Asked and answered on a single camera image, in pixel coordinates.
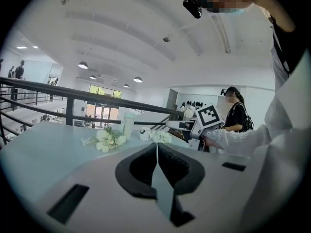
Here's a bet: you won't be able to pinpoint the person's right forearm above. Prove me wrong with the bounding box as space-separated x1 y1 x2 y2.
205 124 273 156

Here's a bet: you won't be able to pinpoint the white globe lamp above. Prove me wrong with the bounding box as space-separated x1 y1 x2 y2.
184 105 196 118

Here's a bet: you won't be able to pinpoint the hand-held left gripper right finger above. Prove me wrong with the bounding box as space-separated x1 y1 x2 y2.
158 143 250 228

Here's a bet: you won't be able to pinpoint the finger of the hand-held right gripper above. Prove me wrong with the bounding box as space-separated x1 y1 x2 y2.
165 120 196 131

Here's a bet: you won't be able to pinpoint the glass entrance doors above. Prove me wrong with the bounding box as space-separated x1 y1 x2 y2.
85 84 123 128

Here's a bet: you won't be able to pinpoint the white mug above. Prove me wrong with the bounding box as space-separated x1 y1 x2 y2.
139 126 153 142

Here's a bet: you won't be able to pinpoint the light blue table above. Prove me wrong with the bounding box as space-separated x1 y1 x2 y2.
0 120 195 203

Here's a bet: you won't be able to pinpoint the large white flower bouquet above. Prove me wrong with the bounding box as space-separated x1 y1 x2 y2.
81 126 127 153

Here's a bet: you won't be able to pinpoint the small white flower bouquet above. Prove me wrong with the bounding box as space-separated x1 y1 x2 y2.
150 129 173 145

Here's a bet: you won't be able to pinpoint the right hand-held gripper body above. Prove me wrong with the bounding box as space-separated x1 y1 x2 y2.
189 104 226 151

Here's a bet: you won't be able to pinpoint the pale green thermos bottle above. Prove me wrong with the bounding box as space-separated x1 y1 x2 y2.
122 111 136 140

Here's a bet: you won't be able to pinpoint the black head camera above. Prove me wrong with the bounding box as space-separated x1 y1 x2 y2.
182 0 203 19

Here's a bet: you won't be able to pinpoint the person's torso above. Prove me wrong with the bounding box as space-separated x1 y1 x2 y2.
263 8 311 140

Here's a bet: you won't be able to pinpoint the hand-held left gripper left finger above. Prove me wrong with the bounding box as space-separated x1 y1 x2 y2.
33 143 172 233

